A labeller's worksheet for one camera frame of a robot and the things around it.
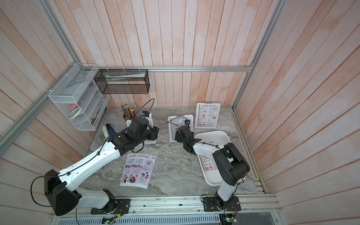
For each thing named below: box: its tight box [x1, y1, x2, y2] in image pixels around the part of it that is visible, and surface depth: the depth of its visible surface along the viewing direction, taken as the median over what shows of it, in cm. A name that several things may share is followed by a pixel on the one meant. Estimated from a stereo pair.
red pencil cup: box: [122, 113, 138, 122], surface depth 102 cm
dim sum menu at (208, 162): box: [198, 154, 218, 172], surface depth 90 cm
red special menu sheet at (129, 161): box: [119, 153, 137, 187], surface depth 87 cm
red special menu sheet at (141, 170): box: [127, 153, 157, 189], surface depth 87 cm
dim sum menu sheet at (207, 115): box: [197, 104, 219, 128], surface depth 103 cm
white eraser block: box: [102, 126, 110, 139], surface depth 103 cm
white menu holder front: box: [194, 102, 221, 129], surface depth 102 cm
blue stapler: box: [105, 123, 116, 137], surface depth 103 cm
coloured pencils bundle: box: [120, 104, 137, 120], surface depth 101 cm
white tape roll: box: [68, 107, 82, 120], surface depth 81 cm
